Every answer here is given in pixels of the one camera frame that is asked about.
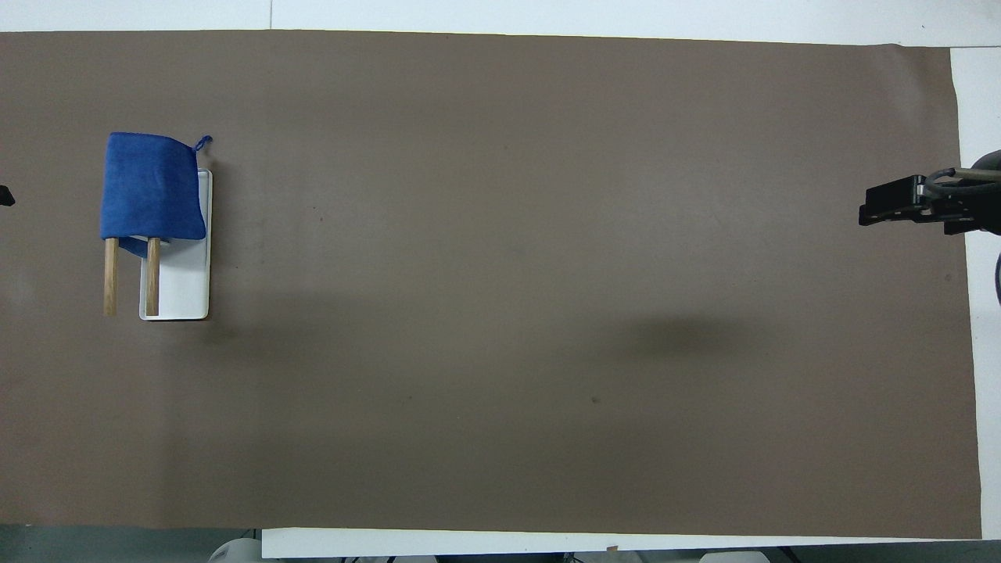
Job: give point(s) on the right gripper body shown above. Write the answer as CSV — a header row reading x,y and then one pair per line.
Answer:
x,y
958,208

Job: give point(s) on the blue towel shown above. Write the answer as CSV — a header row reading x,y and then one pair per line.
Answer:
x,y
152,186

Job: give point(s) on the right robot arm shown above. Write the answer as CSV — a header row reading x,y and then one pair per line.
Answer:
x,y
735,557

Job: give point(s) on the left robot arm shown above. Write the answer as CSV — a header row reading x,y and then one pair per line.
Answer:
x,y
235,551

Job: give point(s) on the white towel rack wooden bars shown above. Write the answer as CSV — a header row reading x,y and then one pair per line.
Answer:
x,y
185,281

